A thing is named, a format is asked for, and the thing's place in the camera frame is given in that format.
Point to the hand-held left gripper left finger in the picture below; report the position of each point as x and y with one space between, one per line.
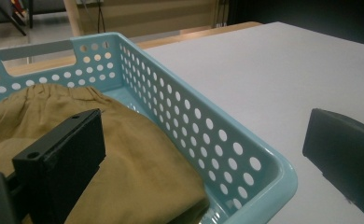
62 155

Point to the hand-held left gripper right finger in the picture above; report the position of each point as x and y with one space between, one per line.
348 155

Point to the tan pants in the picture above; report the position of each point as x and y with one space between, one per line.
146 161

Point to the beige cabinet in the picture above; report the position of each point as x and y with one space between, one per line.
152 15

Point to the black metal stand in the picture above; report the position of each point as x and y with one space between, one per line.
9 15

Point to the light blue perforated plastic basket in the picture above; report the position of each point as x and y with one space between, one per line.
202 137

